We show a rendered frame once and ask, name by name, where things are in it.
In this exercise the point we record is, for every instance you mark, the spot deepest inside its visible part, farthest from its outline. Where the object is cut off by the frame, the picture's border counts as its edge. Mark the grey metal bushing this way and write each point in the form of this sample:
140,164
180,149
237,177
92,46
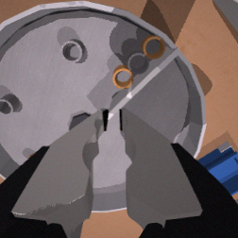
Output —
13,102
66,56
137,71

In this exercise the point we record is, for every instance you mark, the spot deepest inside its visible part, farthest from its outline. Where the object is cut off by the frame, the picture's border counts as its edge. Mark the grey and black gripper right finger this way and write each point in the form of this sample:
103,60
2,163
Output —
165,184

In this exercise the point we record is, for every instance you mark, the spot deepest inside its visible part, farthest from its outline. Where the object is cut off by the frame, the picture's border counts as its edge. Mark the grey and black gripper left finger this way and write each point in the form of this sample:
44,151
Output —
55,185

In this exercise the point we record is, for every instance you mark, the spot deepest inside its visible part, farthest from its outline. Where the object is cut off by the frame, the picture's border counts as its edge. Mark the blue open crate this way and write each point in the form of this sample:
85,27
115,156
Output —
227,174

